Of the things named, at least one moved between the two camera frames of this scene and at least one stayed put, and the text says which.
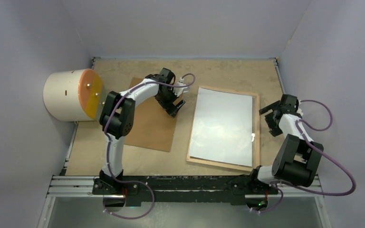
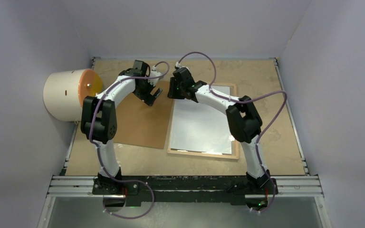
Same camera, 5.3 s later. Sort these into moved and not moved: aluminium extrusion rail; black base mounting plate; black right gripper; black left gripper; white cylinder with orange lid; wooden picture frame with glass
Moved: wooden picture frame with glass; black left gripper; black right gripper
Not moved: white cylinder with orange lid; aluminium extrusion rail; black base mounting plate
